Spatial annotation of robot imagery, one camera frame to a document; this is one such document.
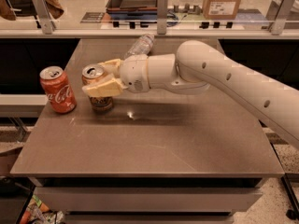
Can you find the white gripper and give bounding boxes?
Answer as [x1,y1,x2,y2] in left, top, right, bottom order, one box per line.
[82,54,150,97]

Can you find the orange LaCroix can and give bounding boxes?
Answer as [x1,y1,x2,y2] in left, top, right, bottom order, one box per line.
[81,63,113,112]

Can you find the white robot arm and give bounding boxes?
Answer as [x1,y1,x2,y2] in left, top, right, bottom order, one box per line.
[82,40,299,148]

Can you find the red Coca-Cola can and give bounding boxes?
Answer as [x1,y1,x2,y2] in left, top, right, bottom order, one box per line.
[39,66,77,114]

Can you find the clear plastic water bottle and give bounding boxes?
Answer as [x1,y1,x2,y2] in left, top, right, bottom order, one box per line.
[124,34,154,59]

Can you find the grey metal tray bin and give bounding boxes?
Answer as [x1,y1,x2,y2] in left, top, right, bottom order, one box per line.
[105,0,165,13]

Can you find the brown hanging jacket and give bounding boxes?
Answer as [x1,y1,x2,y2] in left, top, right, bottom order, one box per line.
[0,0,64,21]

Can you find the grey table drawer unit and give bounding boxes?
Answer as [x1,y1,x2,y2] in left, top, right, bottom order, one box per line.
[35,187,263,224]

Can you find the cardboard box with label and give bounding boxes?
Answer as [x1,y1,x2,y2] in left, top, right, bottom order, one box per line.
[202,0,241,20]

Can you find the colourful snack bags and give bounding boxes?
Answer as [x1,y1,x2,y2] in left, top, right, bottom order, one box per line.
[18,195,65,224]

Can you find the middle metal railing post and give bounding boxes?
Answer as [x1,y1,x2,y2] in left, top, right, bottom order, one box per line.
[157,0,168,35]

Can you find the metal railing post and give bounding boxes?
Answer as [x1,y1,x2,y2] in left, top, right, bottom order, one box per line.
[271,0,299,35]
[32,0,55,35]
[157,0,168,35]

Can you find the left metal railing post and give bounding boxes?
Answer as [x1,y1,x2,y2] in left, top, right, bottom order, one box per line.
[32,0,55,35]

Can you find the right metal railing post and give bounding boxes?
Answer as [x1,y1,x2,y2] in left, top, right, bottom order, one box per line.
[271,0,299,35]

